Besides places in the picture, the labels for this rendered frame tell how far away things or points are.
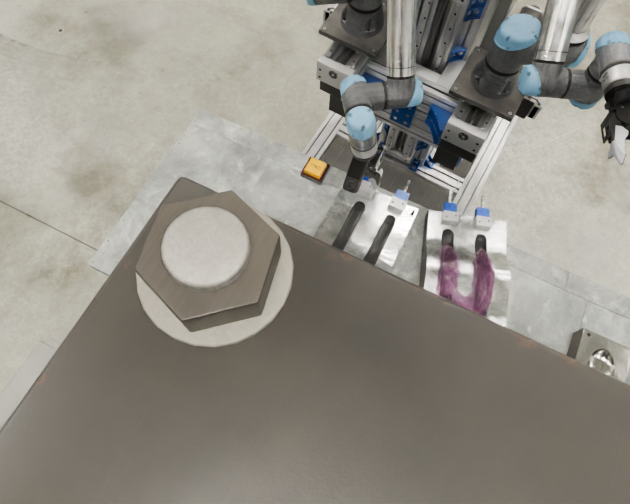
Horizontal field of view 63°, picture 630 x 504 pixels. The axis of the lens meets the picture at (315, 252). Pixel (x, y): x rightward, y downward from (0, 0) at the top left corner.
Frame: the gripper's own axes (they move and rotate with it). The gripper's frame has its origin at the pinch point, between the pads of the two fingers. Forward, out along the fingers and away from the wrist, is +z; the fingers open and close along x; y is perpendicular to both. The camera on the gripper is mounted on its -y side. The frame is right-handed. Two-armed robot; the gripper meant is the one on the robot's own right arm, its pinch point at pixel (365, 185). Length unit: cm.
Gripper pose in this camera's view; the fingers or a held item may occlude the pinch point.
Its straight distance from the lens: 165.7
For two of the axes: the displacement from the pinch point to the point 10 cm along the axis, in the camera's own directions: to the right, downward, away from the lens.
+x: -8.9, -3.7, 2.8
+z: 1.6, 3.2, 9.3
